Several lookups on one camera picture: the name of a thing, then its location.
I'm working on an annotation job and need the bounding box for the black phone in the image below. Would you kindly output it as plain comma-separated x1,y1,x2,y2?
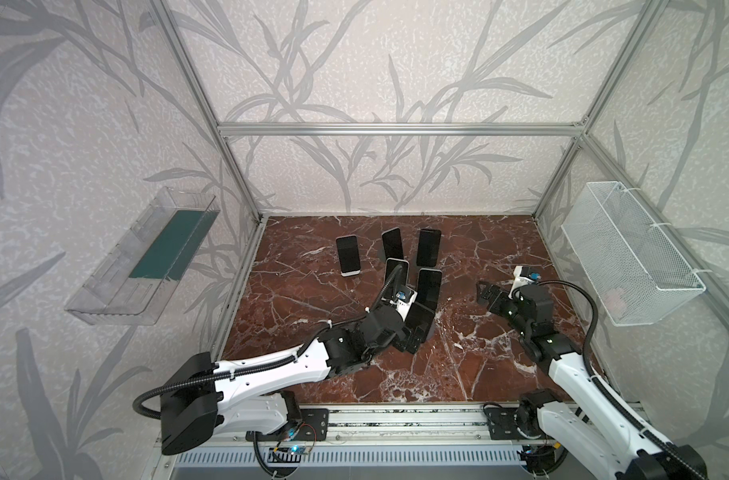
416,228,441,268
404,303,435,354
381,227,404,260
415,268,442,311

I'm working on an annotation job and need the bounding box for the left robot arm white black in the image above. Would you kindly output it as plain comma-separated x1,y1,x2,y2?
132,302,408,456

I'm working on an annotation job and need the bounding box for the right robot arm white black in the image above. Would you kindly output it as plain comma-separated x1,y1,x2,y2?
476,277,707,479

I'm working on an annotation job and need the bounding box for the phone with white edge far-left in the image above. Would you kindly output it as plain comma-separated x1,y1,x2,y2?
336,235,362,277

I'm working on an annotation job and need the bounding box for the green mat in tray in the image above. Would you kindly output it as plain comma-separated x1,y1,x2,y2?
130,210,220,281

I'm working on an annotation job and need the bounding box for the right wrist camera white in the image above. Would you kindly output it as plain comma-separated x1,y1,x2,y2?
513,265,541,287

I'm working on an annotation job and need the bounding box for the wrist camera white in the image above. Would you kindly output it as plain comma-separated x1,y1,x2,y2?
389,286,416,320
513,265,541,287

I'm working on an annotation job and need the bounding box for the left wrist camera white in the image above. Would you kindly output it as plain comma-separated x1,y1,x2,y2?
389,286,416,320

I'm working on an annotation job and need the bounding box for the white wire mesh basket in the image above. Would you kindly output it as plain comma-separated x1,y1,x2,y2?
562,181,706,327

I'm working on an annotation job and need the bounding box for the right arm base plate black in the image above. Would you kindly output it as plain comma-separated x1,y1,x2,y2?
482,403,542,440

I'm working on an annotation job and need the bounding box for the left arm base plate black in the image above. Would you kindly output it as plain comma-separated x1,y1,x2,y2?
258,408,330,443

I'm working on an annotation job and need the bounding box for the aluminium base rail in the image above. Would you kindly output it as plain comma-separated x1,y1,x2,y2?
153,403,659,448

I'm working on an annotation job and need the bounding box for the clear acrylic wall tray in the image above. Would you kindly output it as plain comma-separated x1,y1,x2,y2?
66,187,220,326

